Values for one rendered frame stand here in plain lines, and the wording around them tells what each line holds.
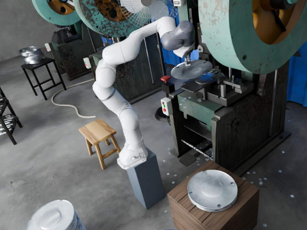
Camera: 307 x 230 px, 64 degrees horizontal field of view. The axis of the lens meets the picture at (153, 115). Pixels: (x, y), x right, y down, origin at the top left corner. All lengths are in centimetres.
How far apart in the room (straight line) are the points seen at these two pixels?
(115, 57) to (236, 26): 60
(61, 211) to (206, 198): 91
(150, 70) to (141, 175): 194
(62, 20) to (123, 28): 174
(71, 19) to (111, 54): 320
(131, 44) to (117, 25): 154
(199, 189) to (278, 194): 71
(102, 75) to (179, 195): 85
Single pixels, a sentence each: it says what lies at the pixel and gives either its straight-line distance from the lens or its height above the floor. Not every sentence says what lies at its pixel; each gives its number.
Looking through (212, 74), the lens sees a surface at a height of 78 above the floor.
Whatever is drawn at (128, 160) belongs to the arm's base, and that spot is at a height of 50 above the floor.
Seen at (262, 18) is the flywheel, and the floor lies 122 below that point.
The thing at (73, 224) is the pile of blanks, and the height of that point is 32.
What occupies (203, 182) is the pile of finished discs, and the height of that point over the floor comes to 38.
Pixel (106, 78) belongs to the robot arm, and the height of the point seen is 111.
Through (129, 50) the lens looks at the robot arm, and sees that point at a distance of 131.
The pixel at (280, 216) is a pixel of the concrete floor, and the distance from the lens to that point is 197.
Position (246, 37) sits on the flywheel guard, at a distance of 130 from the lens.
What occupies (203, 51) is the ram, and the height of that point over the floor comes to 98.
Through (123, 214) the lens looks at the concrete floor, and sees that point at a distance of 204.
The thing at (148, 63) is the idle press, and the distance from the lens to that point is 337.
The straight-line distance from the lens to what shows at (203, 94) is 184.
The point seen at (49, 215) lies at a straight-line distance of 179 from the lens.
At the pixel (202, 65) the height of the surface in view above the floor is 93.
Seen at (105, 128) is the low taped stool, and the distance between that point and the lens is 237.
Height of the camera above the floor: 158
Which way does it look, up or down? 32 degrees down
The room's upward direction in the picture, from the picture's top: 12 degrees counter-clockwise
